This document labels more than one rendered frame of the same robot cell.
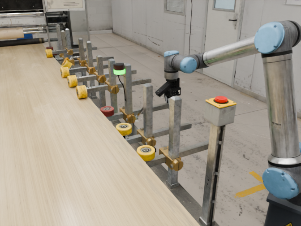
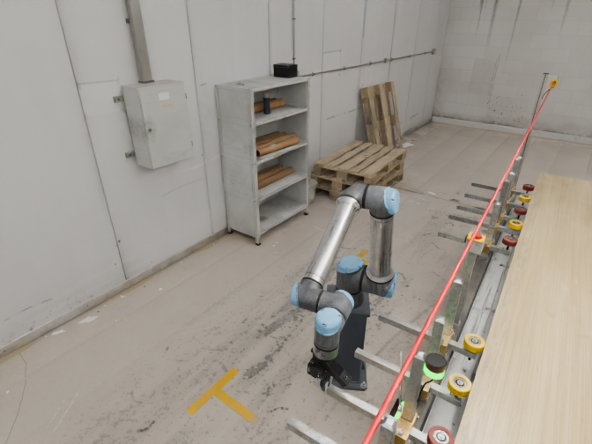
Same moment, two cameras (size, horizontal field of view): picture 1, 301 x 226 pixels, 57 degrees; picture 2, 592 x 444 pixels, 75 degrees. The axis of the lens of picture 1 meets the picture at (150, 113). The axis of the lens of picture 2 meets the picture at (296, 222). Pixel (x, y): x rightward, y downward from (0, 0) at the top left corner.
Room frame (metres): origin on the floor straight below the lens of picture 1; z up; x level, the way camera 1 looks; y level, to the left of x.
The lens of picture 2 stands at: (2.24, 0.70, 2.09)
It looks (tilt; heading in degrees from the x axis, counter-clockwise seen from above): 28 degrees down; 241
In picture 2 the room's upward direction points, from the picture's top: straight up
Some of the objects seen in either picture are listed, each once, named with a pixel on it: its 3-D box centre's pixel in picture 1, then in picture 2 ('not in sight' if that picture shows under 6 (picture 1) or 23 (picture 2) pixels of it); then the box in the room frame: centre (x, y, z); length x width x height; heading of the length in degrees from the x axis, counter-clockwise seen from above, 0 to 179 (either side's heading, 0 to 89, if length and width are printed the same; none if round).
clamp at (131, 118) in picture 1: (126, 115); (405, 425); (1.50, 0.14, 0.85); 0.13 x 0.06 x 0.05; 28
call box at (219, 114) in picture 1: (219, 112); (474, 244); (0.81, -0.22, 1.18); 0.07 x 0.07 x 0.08; 28
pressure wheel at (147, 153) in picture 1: (145, 159); (471, 349); (1.02, 0.02, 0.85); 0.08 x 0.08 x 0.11
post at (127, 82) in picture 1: (128, 103); (410, 404); (1.48, 0.13, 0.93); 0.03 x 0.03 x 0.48; 28
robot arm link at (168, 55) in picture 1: (171, 61); (327, 329); (1.66, -0.13, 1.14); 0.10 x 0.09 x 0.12; 36
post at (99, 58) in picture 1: (101, 87); not in sight; (1.93, 0.36, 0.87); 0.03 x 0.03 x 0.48; 28
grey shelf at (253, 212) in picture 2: not in sight; (267, 158); (0.63, -2.86, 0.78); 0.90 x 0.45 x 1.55; 25
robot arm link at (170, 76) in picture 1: (170, 74); (325, 348); (1.67, -0.13, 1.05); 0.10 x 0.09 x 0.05; 27
